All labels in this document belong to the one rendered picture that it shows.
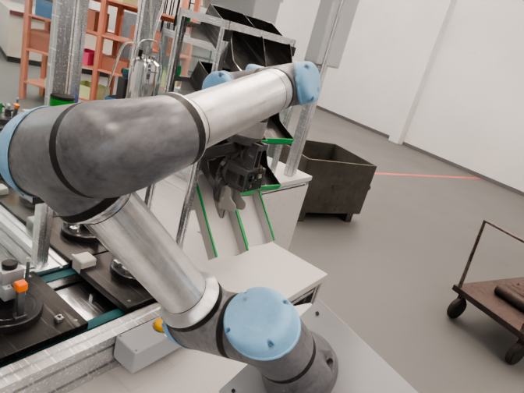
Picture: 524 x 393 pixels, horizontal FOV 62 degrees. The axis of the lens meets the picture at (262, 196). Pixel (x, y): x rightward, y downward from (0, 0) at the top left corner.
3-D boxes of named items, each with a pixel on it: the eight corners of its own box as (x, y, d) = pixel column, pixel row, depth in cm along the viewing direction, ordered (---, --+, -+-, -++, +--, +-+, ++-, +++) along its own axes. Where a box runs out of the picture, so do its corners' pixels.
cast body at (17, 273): (26, 295, 92) (28, 267, 90) (4, 302, 89) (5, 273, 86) (6, 275, 96) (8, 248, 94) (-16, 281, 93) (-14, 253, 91)
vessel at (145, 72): (159, 127, 206) (174, 44, 193) (134, 128, 194) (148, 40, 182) (139, 118, 213) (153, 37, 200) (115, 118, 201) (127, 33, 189)
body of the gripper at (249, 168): (240, 196, 97) (253, 144, 93) (212, 181, 101) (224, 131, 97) (260, 191, 103) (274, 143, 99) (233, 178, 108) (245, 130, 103)
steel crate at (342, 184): (360, 224, 487) (381, 168, 465) (285, 221, 440) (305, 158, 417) (321, 194, 552) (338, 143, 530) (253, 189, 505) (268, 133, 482)
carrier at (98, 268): (196, 285, 125) (204, 247, 121) (125, 315, 106) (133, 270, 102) (142, 247, 137) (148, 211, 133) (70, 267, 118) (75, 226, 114)
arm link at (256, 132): (228, 111, 96) (250, 112, 103) (223, 132, 98) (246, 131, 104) (253, 122, 92) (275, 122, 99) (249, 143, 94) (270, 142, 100)
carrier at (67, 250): (141, 246, 137) (147, 210, 133) (69, 267, 118) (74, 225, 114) (96, 214, 149) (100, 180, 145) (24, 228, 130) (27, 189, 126)
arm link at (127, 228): (241, 373, 80) (32, 144, 45) (179, 355, 87) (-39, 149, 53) (266, 314, 86) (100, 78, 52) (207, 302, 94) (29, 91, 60)
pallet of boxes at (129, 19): (162, 71, 1228) (171, 23, 1184) (175, 78, 1164) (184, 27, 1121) (115, 62, 1149) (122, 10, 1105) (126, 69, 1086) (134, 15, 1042)
